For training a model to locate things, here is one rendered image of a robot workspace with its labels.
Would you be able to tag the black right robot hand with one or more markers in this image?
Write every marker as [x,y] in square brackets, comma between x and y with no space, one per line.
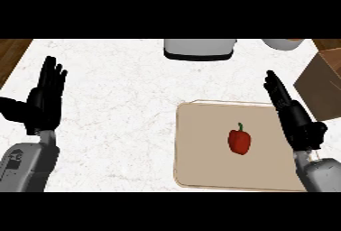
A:
[298,120]

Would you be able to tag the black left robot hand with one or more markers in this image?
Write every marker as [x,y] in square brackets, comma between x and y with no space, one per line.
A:
[44,102]

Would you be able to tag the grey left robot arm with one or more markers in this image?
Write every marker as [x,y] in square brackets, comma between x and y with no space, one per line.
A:
[28,164]

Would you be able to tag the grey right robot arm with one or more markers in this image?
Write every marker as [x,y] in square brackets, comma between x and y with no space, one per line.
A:
[320,173]

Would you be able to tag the brown cardboard box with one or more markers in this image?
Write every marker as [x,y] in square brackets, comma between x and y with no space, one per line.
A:
[321,87]

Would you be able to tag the red bell pepper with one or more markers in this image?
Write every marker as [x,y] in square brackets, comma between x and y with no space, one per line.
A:
[240,141]

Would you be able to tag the beige tray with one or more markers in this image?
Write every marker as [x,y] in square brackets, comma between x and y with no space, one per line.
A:
[225,144]

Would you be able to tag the pale grey round container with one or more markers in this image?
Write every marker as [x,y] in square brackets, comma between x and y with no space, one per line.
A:
[283,44]

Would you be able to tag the grey appliance with black base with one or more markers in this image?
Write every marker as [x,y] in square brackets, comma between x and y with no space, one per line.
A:
[199,48]

